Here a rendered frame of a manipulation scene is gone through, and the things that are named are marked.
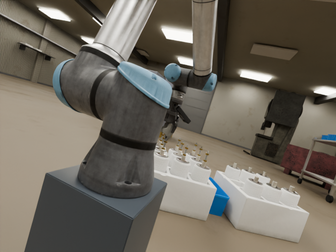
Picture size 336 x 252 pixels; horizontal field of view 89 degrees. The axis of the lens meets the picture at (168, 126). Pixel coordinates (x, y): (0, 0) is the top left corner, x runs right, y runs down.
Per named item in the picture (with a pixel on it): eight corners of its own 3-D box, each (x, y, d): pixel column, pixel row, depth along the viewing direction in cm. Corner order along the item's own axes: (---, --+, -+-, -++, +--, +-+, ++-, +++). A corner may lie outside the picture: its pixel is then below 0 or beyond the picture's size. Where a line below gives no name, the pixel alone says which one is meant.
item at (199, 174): (195, 193, 100) (204, 164, 99) (204, 203, 91) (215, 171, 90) (181, 192, 96) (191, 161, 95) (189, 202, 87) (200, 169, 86)
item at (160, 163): (148, 181, 97) (157, 151, 96) (162, 188, 93) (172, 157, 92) (139, 185, 88) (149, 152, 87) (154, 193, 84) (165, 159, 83)
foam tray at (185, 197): (206, 221, 87) (217, 188, 86) (131, 203, 82) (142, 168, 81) (189, 187, 126) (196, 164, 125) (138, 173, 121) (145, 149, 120)
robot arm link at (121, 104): (138, 145, 27) (163, 63, 27) (81, 121, 32) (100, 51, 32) (166, 142, 39) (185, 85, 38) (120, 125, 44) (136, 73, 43)
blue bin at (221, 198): (224, 217, 96) (230, 198, 96) (206, 213, 95) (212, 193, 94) (206, 192, 126) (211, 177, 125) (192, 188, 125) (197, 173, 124)
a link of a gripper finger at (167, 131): (158, 138, 86) (163, 121, 86) (168, 141, 89) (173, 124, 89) (160, 140, 84) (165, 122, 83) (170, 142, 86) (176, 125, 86)
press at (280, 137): (245, 154, 555) (270, 82, 540) (240, 150, 660) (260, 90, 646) (288, 168, 523) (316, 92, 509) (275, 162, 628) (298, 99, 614)
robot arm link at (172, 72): (189, 64, 69) (195, 74, 79) (165, 60, 73) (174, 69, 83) (183, 83, 70) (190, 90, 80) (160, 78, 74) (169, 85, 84)
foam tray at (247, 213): (298, 243, 94) (309, 213, 93) (235, 229, 88) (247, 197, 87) (254, 204, 133) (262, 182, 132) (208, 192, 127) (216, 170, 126)
